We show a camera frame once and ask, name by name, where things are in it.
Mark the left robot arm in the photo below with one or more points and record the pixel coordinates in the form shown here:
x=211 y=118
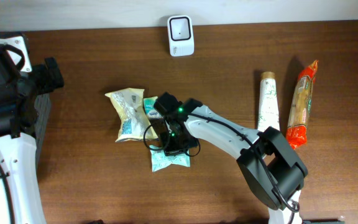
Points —
x=24 y=110

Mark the orange spaghetti packet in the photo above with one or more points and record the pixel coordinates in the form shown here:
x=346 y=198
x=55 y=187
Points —
x=297 y=126

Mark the teal wipes packet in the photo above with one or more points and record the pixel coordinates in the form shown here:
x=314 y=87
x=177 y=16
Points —
x=160 y=161

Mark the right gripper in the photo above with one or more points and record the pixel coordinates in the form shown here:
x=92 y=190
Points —
x=173 y=150

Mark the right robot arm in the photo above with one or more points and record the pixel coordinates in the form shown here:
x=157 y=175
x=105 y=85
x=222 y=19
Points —
x=272 y=169

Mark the cream snack bag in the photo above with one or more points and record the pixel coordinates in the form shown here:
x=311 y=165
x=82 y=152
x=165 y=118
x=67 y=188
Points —
x=128 y=104

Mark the grey plastic basket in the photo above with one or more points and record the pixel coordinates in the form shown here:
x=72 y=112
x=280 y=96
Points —
x=43 y=107

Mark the white tube with tan cap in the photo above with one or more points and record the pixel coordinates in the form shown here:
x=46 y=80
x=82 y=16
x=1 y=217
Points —
x=268 y=103

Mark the small teal tissue pack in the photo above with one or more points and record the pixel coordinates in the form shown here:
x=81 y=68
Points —
x=150 y=111

